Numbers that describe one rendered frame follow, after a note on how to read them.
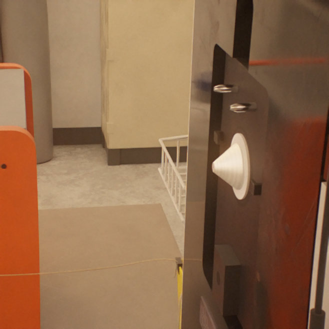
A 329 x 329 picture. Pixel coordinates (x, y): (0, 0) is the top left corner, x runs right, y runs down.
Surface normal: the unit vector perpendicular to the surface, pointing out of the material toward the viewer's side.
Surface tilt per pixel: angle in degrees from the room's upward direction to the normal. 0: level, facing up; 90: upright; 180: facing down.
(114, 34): 90
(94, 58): 90
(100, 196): 0
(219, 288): 90
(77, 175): 0
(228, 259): 0
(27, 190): 90
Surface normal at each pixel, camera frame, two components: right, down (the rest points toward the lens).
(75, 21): 0.17, 0.37
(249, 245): -0.99, 0.04
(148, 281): 0.03, -0.93
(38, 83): 0.54, 0.32
